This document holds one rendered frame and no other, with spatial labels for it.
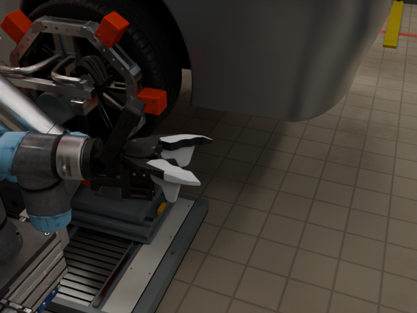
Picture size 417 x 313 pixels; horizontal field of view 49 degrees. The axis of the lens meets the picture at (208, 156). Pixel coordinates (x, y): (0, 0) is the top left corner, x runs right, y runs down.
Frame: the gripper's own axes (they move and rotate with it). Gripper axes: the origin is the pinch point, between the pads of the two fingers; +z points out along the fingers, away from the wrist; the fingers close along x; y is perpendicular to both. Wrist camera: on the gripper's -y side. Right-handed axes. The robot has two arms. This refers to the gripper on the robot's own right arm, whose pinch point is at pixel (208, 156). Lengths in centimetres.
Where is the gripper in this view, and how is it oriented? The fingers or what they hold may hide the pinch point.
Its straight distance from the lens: 74.1
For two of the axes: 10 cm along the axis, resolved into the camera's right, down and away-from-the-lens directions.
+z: 9.9, 0.7, -1.0
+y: -0.2, 8.9, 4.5
